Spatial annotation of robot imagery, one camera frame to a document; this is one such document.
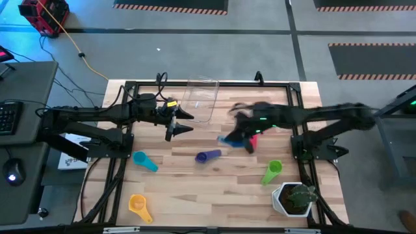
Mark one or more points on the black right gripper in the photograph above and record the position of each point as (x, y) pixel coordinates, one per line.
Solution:
(256, 118)

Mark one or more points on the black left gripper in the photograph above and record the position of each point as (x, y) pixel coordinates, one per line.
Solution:
(170, 117)

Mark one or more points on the blue measuring cup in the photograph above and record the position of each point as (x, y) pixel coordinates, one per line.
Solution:
(232, 144)

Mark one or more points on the orange-red measuring cup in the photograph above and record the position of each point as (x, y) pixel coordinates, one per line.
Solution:
(255, 140)

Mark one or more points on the clear plastic basket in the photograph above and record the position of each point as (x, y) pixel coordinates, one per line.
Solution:
(198, 97)

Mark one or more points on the purple measuring cup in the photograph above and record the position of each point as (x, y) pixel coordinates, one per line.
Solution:
(201, 157)

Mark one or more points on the green measuring cup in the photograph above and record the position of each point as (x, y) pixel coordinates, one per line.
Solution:
(275, 166)

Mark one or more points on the teal measuring cup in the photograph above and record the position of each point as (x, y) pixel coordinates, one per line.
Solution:
(140, 158)

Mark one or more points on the yellow measuring cup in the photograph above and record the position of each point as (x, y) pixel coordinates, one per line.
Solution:
(138, 203)

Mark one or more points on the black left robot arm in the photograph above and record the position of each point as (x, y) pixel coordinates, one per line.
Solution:
(97, 112)

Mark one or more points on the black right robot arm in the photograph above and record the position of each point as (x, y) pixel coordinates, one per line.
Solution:
(325, 113)

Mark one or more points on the yellow label tag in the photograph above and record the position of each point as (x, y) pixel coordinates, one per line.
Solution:
(172, 104)

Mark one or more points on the white geometric planter pot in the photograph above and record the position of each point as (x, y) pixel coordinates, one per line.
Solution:
(276, 201)

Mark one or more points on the green cactus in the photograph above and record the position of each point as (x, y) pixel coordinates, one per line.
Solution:
(302, 196)

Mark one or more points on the black striped-edge floor mat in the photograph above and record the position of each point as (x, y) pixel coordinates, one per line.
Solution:
(169, 3)
(373, 61)
(357, 2)

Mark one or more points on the white cardboard box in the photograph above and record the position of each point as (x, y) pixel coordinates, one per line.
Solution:
(70, 162)

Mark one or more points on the grey desk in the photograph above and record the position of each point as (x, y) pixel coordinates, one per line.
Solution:
(29, 84)

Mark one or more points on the black round knob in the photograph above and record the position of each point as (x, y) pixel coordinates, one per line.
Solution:
(43, 213)

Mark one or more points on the black device with green light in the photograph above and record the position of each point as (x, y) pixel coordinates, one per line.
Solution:
(411, 107)

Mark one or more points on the black keyboard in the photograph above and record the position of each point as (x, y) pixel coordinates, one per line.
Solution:
(9, 117)

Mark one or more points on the red machine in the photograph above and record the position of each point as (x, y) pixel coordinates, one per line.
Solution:
(45, 16)

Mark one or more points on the black computer mouse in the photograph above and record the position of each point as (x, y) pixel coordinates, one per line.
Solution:
(14, 169)

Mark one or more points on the black device with pink light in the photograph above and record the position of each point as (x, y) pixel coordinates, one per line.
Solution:
(5, 54)

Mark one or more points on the black frame clamp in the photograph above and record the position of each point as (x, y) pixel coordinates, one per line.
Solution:
(259, 78)
(158, 78)

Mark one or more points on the black aluminium table frame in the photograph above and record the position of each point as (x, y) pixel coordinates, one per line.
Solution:
(227, 84)

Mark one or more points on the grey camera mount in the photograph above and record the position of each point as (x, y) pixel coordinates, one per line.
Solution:
(213, 230)

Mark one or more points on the silver metal bracket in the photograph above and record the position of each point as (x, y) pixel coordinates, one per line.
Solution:
(302, 231)
(120, 230)

